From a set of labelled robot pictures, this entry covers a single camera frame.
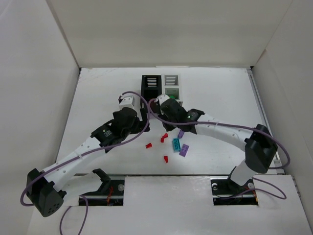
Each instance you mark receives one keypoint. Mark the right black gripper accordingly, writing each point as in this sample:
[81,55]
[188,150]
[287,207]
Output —
[156,109]

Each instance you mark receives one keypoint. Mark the black slotted container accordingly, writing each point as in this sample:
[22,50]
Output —
[151,88]

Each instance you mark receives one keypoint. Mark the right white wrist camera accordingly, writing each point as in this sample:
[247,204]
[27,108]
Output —
[162,98]

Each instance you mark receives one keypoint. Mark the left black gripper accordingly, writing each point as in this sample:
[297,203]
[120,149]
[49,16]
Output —
[143,117]

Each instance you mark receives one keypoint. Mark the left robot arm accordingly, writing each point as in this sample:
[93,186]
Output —
[49,188]

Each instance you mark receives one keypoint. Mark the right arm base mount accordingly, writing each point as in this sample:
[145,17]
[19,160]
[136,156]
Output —
[225,193]

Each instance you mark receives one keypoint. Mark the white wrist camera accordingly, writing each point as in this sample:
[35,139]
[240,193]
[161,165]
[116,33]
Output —
[127,102]
[162,98]

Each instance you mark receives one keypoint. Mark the red lego centre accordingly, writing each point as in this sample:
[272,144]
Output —
[162,139]

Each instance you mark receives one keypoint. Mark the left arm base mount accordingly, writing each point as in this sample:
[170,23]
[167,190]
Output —
[110,193]

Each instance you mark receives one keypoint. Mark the purple lego rounded upper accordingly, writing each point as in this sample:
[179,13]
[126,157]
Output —
[180,135]

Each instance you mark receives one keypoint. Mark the purple lego brick lower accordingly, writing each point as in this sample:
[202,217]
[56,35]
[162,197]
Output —
[184,150]

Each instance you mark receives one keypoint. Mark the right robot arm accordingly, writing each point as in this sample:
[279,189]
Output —
[257,144]

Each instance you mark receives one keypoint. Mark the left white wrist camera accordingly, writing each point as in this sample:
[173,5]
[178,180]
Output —
[127,102]

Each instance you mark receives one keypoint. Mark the teal lego plate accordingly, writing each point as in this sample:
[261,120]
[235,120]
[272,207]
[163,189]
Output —
[176,145]

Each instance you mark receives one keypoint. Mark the white slotted container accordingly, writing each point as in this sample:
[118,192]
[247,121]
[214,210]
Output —
[171,85]

